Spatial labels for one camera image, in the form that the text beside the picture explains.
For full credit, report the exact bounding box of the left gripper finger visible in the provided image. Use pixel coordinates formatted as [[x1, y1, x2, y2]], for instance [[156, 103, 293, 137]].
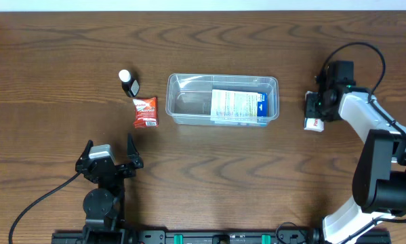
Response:
[[127, 134, 140, 165], [80, 140, 94, 161]]

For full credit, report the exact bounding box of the white Panadol box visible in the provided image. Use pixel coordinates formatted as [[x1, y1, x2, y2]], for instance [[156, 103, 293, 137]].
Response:
[[304, 91, 324, 132]]

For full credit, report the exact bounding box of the tall blue medicine box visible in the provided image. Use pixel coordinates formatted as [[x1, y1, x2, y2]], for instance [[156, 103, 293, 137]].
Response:
[[210, 89, 268, 124]]

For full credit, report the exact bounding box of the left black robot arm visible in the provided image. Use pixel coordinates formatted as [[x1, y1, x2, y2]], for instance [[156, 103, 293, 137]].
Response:
[[75, 135, 144, 243]]

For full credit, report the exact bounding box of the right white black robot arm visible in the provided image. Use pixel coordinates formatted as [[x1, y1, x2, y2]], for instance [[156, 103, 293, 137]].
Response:
[[304, 85, 406, 243]]

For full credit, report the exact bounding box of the clear plastic container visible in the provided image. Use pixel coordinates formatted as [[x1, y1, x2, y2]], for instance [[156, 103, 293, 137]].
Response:
[[165, 74, 279, 127]]

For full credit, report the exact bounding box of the red Panadol ActiFast box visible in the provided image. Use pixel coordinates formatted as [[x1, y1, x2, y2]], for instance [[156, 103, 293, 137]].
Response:
[[133, 97, 159, 128]]

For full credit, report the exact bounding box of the dark syrup bottle white cap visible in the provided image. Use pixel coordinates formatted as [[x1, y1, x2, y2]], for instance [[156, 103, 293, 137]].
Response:
[[119, 69, 140, 98]]

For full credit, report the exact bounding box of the left black cable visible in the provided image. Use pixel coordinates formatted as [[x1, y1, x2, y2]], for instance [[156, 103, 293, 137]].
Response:
[[7, 171, 83, 244]]

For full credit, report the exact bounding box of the black cable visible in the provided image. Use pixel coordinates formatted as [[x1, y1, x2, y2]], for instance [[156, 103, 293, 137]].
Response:
[[316, 41, 406, 160], [7, 171, 83, 244]]

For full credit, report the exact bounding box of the right black cable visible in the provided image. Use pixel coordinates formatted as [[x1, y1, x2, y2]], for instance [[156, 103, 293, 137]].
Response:
[[316, 41, 406, 160]]

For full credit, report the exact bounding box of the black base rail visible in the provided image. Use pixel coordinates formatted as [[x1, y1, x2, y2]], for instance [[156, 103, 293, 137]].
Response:
[[52, 229, 392, 244]]

